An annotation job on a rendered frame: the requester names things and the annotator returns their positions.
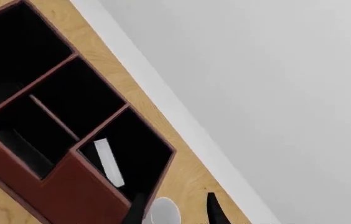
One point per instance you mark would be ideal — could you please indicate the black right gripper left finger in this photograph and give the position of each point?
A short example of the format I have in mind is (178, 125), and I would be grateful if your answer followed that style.
(136, 212)

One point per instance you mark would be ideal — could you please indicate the red-brown desk caddy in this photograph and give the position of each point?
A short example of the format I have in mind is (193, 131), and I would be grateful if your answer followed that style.
(79, 186)

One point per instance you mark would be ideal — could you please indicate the small pale grey rounded plate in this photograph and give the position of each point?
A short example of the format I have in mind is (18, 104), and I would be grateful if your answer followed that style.
(164, 211)

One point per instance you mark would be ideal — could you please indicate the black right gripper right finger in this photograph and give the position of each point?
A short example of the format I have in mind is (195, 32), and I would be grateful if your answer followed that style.
(215, 212)

